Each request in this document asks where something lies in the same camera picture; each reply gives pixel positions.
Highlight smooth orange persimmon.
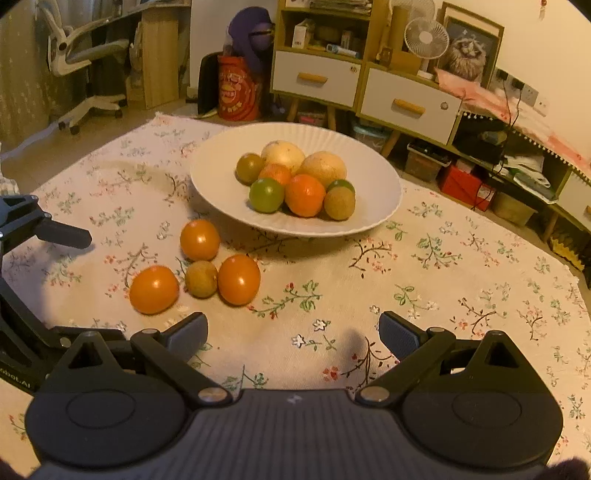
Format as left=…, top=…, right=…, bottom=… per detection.
left=129, top=265, right=179, bottom=315

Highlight smooth orange tomato fruit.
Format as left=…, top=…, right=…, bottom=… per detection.
left=179, top=219, right=221, bottom=261

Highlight brown kiwi fruit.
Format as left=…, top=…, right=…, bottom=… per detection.
left=324, top=186, right=356, bottom=221

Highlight green lime fruit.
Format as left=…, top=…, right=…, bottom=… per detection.
left=249, top=178, right=284, bottom=214

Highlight rough orange mandarin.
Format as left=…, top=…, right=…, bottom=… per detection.
left=284, top=174, right=325, bottom=218

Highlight dark yellow-green tomato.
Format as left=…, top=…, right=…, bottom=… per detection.
left=235, top=153, right=266, bottom=185

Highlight smooth orange round fruit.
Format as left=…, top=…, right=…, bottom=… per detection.
left=218, top=254, right=260, bottom=306

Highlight floral white tablecloth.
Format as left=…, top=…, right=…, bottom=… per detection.
left=3, top=115, right=590, bottom=461

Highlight red storage box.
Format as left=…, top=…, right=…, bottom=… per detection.
left=438, top=165, right=496, bottom=212

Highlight white ribbed plate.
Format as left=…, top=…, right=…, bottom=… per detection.
left=190, top=123, right=403, bottom=238

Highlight white office chair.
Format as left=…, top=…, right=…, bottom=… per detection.
left=36, top=1, right=130, bottom=135

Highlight wooden desk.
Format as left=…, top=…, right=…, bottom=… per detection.
left=108, top=1, right=191, bottom=109

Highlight pale yellow speckled fruit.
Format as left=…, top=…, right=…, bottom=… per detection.
left=297, top=151, right=348, bottom=188

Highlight black flat panel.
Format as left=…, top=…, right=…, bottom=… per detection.
left=197, top=52, right=221, bottom=115

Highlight low wooden tv console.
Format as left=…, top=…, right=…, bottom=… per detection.
left=450, top=108, right=591, bottom=273

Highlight clear plastic storage bin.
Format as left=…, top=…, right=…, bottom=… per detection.
left=351, top=118, right=391, bottom=152

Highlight pale yellow round fruit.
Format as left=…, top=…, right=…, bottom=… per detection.
left=262, top=140, right=305, bottom=175

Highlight red orange printed bucket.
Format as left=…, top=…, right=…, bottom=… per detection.
left=217, top=55, right=260, bottom=122

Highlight pink cloth on shelf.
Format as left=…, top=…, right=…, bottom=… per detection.
left=435, top=68, right=590, bottom=180

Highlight purple plush toy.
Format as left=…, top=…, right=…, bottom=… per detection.
left=228, top=6, right=274, bottom=74

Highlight wooden cabinet white drawers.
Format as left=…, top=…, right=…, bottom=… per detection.
left=270, top=1, right=462, bottom=156

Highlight framed cat picture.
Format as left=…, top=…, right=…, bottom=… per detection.
left=437, top=2, right=505, bottom=88

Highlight white desk fan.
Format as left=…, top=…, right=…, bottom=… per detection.
left=404, top=17, right=450, bottom=72

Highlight stack of newspapers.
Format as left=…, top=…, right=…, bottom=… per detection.
left=310, top=0, right=373, bottom=16

